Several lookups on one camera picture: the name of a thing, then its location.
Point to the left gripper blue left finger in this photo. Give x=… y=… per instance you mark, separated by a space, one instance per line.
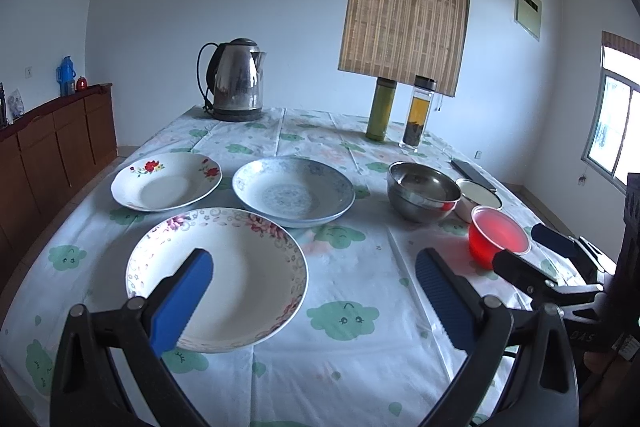
x=175 y=298

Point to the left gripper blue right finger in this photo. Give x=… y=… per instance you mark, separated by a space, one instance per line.
x=443 y=289

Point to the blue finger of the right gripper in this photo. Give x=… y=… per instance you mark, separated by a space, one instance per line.
x=555 y=241
x=534 y=283

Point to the red plastic bowl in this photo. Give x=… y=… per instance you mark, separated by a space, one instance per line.
x=491 y=231

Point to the pink floral rimmed plate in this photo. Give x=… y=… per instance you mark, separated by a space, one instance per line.
x=259 y=281

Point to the red flower white plate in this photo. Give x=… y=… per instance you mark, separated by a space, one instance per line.
x=166 y=181

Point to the glass window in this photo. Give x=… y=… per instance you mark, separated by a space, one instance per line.
x=612 y=147

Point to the stainless steel bowl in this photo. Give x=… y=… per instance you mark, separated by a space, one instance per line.
x=420 y=193

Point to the black smartphone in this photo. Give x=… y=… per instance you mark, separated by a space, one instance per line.
x=470 y=173

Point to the cloud print tablecloth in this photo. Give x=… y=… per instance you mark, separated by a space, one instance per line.
x=365 y=349

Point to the blue patterned plate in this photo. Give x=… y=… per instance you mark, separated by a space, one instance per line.
x=294 y=192

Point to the brown wooden sideboard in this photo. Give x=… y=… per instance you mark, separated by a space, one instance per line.
x=47 y=156

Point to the green thermos bottle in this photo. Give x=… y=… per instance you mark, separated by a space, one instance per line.
x=382 y=105

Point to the glass tea bottle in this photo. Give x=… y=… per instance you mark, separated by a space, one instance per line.
x=420 y=107

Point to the small red object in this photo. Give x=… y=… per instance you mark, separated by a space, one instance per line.
x=81 y=84

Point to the stainless electric kettle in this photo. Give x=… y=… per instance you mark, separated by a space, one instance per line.
x=234 y=85

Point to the clear patterned glass jar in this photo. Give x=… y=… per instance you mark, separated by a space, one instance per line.
x=15 y=106

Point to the blue thermos jug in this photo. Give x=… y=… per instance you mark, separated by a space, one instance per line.
x=65 y=74

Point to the bamboo window blind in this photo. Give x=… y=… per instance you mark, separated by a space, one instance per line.
x=402 y=39

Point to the green wall panel box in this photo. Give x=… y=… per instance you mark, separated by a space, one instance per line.
x=528 y=14

